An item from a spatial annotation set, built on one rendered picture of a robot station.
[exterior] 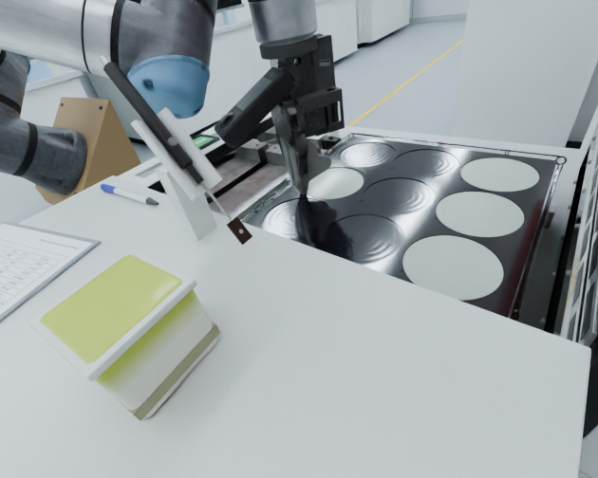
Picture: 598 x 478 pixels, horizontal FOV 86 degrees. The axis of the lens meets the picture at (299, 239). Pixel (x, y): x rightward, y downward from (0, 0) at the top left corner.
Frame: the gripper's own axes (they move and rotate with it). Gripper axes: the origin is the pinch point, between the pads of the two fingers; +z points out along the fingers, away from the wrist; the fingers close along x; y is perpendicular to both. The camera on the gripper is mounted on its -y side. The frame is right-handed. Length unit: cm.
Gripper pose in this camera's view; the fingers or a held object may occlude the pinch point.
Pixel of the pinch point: (298, 188)
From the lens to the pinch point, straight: 51.7
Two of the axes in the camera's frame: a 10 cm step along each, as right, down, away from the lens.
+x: -3.8, -5.3, 7.6
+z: 1.6, 7.7, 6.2
